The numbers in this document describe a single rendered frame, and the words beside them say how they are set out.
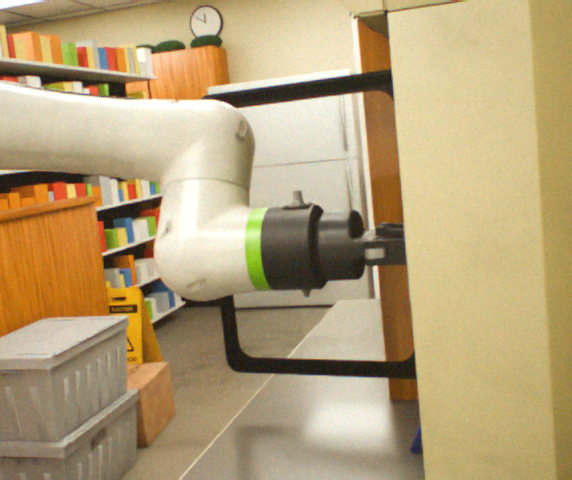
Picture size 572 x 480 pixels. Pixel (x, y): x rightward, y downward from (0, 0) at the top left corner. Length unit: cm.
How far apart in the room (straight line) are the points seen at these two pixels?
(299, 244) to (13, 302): 268
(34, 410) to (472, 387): 233
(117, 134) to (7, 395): 214
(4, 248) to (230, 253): 259
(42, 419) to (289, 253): 218
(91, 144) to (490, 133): 43
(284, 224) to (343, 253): 7
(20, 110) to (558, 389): 60
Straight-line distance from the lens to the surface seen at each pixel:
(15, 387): 287
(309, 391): 114
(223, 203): 81
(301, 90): 98
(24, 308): 343
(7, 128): 85
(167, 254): 80
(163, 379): 373
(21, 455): 294
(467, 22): 63
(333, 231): 76
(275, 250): 76
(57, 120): 85
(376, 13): 64
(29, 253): 347
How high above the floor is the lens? 131
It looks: 8 degrees down
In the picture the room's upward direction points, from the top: 6 degrees counter-clockwise
